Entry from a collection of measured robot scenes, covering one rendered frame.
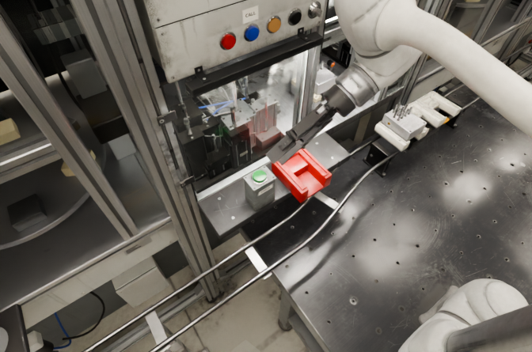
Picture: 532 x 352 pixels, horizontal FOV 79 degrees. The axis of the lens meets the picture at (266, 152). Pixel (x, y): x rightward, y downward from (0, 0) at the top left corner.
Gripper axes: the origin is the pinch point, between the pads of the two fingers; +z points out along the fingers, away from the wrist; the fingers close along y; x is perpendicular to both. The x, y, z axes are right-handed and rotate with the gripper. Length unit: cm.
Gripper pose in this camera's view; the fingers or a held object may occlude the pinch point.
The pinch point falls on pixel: (282, 153)
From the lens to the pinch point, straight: 79.0
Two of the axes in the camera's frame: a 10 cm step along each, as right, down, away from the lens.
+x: 6.3, 7.4, -2.3
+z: -7.3, 6.7, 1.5
